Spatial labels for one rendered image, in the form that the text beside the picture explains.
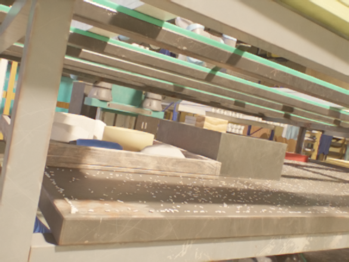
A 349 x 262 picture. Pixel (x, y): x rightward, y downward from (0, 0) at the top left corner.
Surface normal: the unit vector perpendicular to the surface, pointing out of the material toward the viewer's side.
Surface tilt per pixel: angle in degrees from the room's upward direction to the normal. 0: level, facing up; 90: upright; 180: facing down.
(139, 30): 90
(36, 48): 90
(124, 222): 90
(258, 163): 90
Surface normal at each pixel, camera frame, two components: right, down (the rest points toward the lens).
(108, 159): 0.52, 0.13
